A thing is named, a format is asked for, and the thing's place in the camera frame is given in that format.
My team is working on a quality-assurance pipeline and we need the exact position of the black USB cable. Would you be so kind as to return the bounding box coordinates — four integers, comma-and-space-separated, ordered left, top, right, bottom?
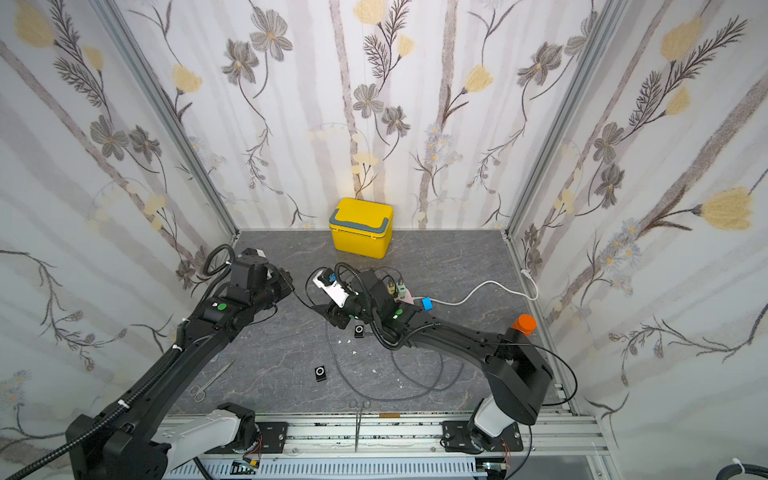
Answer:
290, 266, 334, 312

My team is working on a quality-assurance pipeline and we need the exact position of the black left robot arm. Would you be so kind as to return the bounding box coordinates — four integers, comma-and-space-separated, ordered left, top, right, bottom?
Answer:
12, 245, 293, 479

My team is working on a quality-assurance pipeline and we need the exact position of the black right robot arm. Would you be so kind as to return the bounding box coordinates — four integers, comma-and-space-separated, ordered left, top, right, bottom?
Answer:
311, 263, 554, 440

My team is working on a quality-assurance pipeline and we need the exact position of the yellow plastic storage box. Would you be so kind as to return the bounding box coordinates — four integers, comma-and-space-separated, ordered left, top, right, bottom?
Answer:
329, 198, 394, 259

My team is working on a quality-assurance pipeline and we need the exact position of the silver scissors left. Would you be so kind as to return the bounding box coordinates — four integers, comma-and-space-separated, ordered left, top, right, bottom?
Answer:
189, 361, 234, 403

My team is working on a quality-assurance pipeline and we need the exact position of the orange bottle cap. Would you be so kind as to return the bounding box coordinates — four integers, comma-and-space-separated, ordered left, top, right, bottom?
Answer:
513, 314, 537, 337

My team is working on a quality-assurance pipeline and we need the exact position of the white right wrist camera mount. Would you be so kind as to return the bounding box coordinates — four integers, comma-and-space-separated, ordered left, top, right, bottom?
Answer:
312, 268, 349, 307

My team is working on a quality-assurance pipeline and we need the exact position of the white power strip cord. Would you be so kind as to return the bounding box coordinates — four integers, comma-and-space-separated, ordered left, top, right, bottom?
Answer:
428, 269, 540, 307

